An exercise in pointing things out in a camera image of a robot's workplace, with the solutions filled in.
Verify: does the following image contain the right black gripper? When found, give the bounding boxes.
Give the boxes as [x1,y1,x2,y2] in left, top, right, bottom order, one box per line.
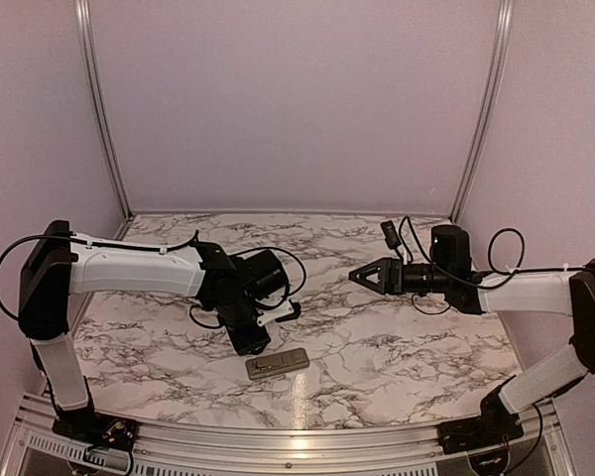
[350,257,452,295]

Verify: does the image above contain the grey remote control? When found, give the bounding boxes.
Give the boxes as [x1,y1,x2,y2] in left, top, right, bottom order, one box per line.
[245,348,310,381]

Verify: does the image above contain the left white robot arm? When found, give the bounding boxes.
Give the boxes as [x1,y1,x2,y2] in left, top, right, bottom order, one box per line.
[18,220,300,441]

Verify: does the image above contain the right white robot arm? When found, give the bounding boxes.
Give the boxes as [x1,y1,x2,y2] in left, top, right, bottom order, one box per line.
[349,221,595,444]

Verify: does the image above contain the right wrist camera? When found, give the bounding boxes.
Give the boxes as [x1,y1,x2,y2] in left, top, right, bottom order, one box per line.
[380,220,408,264]

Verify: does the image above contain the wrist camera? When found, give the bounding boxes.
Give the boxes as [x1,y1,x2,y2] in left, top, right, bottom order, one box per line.
[380,220,408,264]
[257,299,301,327]

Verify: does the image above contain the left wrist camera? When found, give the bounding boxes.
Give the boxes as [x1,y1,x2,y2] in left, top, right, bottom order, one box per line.
[257,299,301,327]

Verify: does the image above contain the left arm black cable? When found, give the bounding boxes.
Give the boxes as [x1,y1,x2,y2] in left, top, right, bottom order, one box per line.
[0,229,308,331]

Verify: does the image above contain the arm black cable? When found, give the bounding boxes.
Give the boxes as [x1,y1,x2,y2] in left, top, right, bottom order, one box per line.
[0,229,308,331]
[399,214,595,316]

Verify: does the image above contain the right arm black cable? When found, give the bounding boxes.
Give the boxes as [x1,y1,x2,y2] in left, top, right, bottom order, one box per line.
[399,214,595,316]

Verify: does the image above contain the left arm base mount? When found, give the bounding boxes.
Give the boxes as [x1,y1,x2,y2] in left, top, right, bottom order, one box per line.
[53,414,139,451]

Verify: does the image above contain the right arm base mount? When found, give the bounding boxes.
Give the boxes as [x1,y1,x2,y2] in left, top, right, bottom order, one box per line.
[437,416,525,454]

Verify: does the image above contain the front aluminium rail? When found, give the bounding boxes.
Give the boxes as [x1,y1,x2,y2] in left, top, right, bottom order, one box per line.
[0,395,575,475]

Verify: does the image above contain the right aluminium frame post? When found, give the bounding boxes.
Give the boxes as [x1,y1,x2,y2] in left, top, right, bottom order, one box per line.
[449,0,515,222]

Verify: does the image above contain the aluminium frame post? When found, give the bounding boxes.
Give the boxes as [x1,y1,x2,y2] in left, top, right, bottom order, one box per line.
[74,0,133,221]
[449,0,515,222]

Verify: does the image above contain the left aluminium frame post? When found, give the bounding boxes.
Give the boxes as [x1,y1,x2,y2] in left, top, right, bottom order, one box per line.
[74,0,133,221]

